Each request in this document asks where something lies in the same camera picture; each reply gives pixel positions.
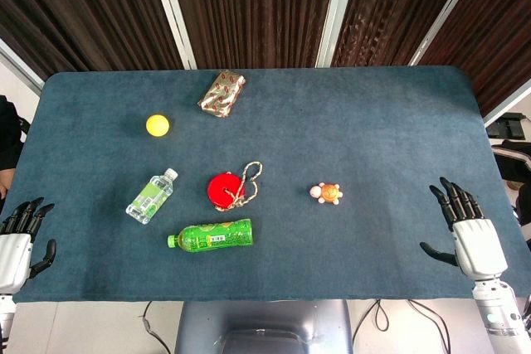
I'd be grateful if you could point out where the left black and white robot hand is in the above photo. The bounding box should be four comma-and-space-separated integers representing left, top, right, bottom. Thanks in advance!
0, 197, 57, 295

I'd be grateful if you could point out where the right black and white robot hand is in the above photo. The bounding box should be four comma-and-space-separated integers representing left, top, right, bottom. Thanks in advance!
419, 176, 509, 280

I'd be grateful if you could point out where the pink and orange turtle toy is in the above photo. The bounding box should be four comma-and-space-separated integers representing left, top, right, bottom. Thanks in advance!
308, 182, 343, 206

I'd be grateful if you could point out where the person in black striped jacket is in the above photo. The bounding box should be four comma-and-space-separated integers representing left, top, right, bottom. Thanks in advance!
491, 138, 531, 243

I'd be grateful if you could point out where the person in black clothing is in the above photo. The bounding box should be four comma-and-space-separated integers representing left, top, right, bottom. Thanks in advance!
0, 95, 31, 201

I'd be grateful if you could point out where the black equipment box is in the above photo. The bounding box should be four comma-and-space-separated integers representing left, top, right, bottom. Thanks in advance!
485, 112, 531, 139

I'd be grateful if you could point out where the clear water bottle green label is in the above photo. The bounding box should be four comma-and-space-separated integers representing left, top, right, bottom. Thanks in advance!
125, 167, 179, 225

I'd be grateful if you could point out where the blue table cloth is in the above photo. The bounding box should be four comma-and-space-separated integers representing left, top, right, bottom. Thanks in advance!
11, 65, 531, 304

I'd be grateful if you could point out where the yellow ball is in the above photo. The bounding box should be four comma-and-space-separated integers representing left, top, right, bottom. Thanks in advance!
145, 114, 171, 138

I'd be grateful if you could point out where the green tea bottle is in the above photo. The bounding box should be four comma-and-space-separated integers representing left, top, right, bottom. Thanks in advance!
167, 217, 255, 254

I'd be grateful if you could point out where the dark brown curtain panel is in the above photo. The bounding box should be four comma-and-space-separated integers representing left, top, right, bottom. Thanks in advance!
0, 0, 186, 81
331, 0, 474, 68
165, 0, 340, 70
418, 0, 531, 118

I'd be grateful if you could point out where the red round disc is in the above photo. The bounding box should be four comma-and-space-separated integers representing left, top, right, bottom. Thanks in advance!
207, 172, 247, 211

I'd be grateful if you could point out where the grey robot torso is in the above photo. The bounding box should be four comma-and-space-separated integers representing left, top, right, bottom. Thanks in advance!
173, 299, 354, 354

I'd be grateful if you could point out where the gold red-patterned wrapped package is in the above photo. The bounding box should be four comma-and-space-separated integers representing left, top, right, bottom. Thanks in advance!
197, 69, 246, 119

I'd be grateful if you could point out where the black floor cable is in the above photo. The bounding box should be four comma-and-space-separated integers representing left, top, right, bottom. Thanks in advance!
354, 298, 391, 354
142, 300, 175, 354
406, 299, 452, 354

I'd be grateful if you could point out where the white frame post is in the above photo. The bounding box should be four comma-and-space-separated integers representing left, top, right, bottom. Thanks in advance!
0, 38, 45, 90
145, 0, 198, 70
408, 0, 489, 67
483, 80, 531, 127
315, 0, 353, 68

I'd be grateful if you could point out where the beige braided rope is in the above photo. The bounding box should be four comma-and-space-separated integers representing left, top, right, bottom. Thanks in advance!
215, 161, 264, 213

